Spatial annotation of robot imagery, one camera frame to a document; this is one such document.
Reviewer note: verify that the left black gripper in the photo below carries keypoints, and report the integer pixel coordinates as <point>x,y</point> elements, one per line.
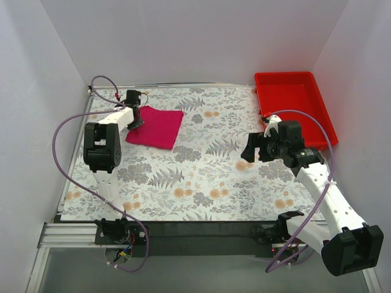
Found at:
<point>135,122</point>

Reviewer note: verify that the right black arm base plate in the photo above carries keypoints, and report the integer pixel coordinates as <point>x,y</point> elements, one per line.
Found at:
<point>267,234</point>

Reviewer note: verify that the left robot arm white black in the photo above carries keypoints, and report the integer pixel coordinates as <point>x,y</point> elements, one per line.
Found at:
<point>103,154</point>

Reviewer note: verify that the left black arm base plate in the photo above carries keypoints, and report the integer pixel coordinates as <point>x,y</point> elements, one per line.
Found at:
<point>120,235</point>

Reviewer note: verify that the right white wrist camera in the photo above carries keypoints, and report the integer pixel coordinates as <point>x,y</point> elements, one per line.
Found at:
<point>272,125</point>

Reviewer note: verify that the red plastic bin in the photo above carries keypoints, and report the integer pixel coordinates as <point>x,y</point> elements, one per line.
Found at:
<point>297,91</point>

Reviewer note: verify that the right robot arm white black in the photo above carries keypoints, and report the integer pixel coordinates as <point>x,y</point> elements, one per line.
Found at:
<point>349,243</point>

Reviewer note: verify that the floral patterned table mat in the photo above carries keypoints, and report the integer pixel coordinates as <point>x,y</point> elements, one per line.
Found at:
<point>203,177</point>

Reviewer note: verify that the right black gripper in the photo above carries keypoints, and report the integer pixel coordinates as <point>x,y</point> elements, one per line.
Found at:
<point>261,147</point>

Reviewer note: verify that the magenta t shirt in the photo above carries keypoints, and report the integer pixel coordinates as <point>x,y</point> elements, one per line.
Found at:
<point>159,130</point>

